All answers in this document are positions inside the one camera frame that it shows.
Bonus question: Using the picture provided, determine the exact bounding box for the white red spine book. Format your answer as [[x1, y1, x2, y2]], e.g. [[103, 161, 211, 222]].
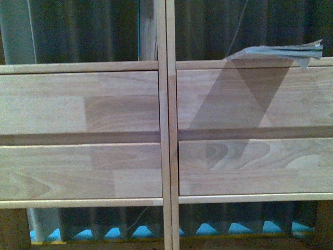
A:
[[225, 40, 323, 69]]

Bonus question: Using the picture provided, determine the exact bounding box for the right wooden shelf unit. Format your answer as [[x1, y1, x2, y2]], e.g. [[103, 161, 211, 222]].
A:
[[166, 1, 332, 249]]

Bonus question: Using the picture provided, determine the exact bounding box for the wooden shelf unit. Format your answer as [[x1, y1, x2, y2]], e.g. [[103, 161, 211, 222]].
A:
[[166, 1, 332, 249], [1, 1, 172, 249]]

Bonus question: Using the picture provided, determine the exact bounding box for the left wooden shelf unit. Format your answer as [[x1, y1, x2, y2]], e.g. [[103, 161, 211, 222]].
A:
[[1, 1, 172, 249]]

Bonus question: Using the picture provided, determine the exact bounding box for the grey white vertical post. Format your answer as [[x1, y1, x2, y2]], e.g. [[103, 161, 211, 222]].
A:
[[1, 1, 37, 65]]

